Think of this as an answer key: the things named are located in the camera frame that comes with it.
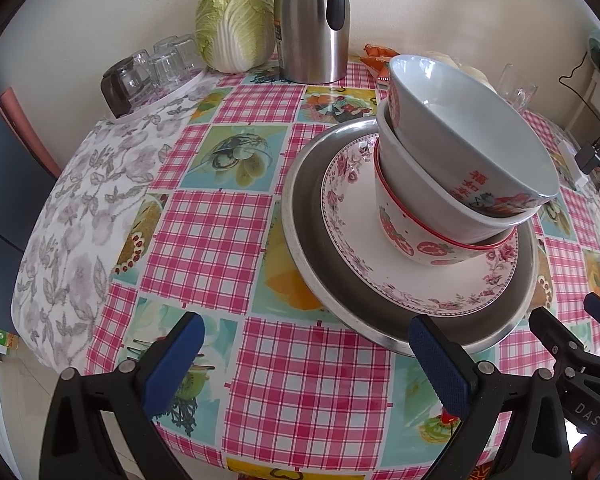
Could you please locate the stainless steel plate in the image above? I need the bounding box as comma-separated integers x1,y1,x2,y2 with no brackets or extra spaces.
281,119,539,357

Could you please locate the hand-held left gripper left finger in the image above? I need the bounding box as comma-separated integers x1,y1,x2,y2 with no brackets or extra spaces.
39,311,206,480

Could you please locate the black cable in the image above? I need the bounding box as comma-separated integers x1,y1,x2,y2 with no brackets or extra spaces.
559,55,600,146

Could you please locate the bag of steamed buns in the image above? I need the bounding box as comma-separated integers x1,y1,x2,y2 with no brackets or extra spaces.
422,50,498,93

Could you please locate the black power adapter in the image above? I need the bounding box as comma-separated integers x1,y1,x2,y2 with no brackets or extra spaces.
578,142,600,176

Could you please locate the white square bowl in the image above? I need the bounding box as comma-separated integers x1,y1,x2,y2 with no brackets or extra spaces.
376,107,541,247

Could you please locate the strawberry print bowl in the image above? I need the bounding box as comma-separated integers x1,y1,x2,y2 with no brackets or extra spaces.
373,140,520,267

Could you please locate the dark blue panel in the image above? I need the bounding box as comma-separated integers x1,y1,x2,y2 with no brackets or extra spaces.
0,90,56,251

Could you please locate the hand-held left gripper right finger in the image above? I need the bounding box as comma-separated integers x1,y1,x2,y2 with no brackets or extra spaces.
409,314,571,480

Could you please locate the white power strip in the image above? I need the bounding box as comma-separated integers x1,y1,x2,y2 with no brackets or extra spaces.
560,140,588,191

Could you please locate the pink board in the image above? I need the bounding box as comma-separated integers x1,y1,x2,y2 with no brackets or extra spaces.
0,86,63,178

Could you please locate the napa cabbage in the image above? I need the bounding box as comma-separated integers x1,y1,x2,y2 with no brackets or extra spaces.
195,0,276,75

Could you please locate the steel thermos jug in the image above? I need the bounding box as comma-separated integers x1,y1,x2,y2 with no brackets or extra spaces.
272,0,350,84

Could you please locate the pink floral round plate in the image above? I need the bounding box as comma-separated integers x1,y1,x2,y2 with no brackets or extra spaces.
321,137,520,317

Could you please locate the person's right hand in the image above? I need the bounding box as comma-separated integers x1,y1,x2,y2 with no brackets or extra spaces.
571,437,600,480

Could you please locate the orange snack packet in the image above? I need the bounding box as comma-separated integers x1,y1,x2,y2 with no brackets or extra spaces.
359,44,401,83

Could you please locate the grey floral tablecloth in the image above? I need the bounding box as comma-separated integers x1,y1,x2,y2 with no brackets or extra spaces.
11,67,231,376

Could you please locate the clear glass mug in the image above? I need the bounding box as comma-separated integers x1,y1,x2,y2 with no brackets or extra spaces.
495,62,538,111

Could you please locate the light blue bowl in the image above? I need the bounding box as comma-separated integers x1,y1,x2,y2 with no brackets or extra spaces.
386,54,560,219

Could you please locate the white glass tray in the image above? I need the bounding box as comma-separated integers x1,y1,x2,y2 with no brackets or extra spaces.
111,67,207,122

